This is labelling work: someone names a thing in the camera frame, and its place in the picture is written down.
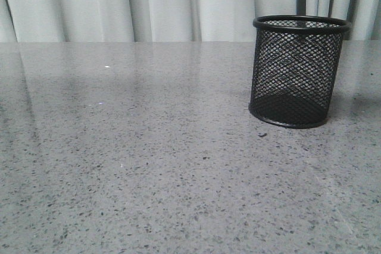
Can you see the black mesh metal bucket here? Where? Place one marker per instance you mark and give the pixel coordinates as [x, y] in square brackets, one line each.
[295, 64]

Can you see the pale grey curtain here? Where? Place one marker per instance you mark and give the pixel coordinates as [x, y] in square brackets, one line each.
[167, 20]

